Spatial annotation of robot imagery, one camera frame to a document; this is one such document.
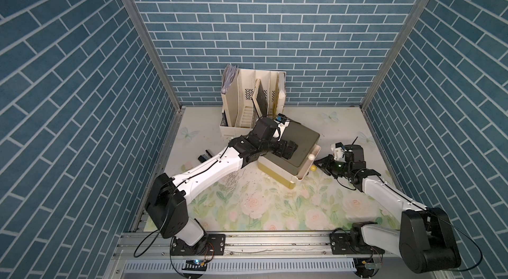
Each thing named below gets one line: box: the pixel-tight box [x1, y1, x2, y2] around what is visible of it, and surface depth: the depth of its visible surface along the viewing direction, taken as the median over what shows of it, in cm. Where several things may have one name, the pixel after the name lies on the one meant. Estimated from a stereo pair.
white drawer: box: [295, 144, 322, 181], surface depth 82 cm
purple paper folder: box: [220, 63, 240, 95], surface depth 93 cm
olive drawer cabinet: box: [257, 120, 321, 190], surface depth 83 cm
